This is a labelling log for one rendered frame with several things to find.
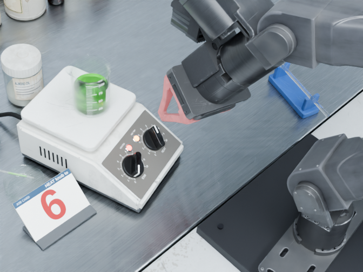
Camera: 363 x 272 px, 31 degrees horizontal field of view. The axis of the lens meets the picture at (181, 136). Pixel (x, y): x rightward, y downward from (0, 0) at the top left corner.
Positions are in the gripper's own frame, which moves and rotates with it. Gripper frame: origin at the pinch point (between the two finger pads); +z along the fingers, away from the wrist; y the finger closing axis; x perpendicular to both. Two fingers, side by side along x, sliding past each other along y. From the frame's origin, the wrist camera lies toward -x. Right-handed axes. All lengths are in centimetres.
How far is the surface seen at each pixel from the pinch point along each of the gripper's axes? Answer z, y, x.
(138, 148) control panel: 7.3, 2.6, 2.0
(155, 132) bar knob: 5.5, 0.1, 1.0
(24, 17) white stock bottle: 28.3, -1.8, -29.6
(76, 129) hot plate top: 8.0, 9.9, -3.2
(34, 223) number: 13.6, 18.1, 5.9
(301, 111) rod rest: 2.4, -25.5, 5.9
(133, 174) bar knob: 6.4, 5.7, 5.3
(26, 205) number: 13.1, 18.3, 3.4
